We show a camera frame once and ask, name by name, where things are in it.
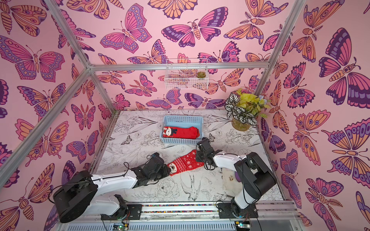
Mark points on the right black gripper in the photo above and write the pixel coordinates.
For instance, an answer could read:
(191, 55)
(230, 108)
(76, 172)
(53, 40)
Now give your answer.
(203, 149)

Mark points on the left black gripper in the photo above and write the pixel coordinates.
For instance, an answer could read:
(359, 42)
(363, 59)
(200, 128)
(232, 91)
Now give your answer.
(166, 172)

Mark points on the red patterned christmas sock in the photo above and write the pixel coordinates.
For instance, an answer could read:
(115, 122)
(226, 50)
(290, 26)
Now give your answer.
(185, 163)

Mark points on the plain red sock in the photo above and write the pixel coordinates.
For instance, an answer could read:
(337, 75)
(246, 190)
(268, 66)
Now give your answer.
(181, 133)

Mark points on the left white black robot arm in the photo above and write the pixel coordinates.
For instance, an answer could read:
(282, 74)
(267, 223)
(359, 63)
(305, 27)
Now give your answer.
(83, 194)

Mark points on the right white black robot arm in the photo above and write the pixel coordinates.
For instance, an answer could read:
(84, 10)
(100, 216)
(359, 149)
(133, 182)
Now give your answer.
(256, 177)

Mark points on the light blue plastic basket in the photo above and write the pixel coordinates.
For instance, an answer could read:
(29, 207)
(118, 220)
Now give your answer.
(182, 122)

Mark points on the potted plant in glass vase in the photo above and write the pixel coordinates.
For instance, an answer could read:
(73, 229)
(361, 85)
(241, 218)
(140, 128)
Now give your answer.
(244, 109)

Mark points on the small green succulent plant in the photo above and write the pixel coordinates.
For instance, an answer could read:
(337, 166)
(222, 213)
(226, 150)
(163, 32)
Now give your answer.
(201, 75)

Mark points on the white wire wall basket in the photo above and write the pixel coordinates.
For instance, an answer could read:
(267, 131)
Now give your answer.
(181, 73)

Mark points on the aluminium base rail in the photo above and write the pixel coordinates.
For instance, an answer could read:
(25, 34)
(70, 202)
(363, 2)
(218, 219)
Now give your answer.
(196, 216)

